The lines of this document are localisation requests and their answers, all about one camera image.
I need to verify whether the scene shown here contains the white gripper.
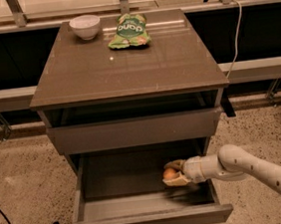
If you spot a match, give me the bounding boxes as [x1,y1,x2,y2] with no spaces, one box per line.
[162,156,206,187]

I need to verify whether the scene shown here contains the orange fruit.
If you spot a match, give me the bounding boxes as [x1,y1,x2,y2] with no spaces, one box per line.
[163,168,177,180]

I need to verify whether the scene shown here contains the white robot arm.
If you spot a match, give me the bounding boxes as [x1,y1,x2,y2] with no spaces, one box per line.
[162,144,281,195]

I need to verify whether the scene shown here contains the grey top drawer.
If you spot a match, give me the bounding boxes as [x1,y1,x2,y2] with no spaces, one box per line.
[47,108,221,154]

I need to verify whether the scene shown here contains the open grey middle drawer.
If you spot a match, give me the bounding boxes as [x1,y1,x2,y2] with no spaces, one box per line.
[72,139,233,224]

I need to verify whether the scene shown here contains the grey drawer cabinet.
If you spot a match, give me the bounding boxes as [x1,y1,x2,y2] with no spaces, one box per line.
[20,3,238,183]

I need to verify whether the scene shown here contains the green snack bag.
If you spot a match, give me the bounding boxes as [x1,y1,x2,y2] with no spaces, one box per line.
[109,13,151,50]

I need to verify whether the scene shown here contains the white ceramic bowl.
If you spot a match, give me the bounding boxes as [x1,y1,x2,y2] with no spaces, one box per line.
[69,14,101,41]

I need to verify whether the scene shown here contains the white hanging cable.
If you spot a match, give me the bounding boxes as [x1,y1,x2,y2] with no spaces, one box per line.
[217,0,250,80]

